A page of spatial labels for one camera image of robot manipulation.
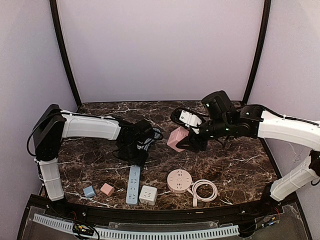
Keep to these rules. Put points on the black front frame rail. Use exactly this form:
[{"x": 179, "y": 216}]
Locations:
[{"x": 103, "y": 216}]

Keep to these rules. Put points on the round pink socket hub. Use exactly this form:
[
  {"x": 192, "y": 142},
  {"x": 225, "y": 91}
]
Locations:
[{"x": 179, "y": 181}]

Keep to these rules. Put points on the small blue plug adapter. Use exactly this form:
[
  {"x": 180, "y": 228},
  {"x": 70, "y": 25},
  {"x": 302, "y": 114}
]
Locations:
[{"x": 89, "y": 192}]

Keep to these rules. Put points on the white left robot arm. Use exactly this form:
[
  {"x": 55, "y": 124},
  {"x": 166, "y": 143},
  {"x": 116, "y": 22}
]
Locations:
[{"x": 55, "y": 125}]

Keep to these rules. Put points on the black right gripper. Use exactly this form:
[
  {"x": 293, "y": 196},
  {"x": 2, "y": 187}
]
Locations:
[{"x": 198, "y": 137}]

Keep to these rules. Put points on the black frame post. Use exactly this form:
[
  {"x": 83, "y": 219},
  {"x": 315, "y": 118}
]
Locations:
[
  {"x": 258, "y": 51},
  {"x": 63, "y": 52}
]

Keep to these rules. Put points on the black right frame post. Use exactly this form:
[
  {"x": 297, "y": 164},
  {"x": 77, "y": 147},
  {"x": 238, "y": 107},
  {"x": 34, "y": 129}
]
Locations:
[{"x": 258, "y": 51}]

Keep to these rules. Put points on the black left frame post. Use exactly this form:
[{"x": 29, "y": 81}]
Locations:
[{"x": 63, "y": 52}]

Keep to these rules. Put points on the white slotted cable duct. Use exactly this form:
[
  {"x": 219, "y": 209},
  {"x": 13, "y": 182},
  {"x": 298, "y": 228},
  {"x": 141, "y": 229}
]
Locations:
[{"x": 114, "y": 234}]

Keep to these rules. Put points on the white cube socket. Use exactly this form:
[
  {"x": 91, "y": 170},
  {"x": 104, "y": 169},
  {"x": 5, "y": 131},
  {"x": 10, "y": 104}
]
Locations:
[{"x": 148, "y": 195}]

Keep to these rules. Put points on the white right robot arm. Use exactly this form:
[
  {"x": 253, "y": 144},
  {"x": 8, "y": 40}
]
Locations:
[{"x": 258, "y": 121}]

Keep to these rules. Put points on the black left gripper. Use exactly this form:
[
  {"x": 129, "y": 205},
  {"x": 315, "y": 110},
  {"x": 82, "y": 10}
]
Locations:
[{"x": 136, "y": 153}]

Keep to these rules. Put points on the light blue power strip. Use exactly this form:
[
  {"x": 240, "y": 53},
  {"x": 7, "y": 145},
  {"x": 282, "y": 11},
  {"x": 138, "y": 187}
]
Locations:
[{"x": 132, "y": 193}]

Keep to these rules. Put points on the small pink plug adapter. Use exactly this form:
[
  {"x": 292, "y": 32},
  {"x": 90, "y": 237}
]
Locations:
[{"x": 107, "y": 189}]

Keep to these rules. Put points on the pink cube socket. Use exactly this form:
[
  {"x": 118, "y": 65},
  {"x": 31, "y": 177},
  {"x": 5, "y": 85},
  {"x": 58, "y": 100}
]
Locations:
[{"x": 175, "y": 137}]

